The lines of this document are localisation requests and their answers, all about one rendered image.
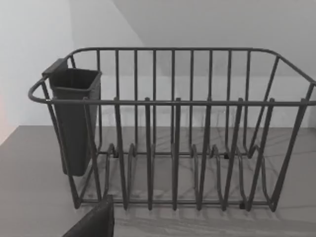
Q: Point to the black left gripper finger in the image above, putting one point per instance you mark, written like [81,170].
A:
[98,222]

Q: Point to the dark grey cutlery holder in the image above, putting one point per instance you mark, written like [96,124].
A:
[74,118]

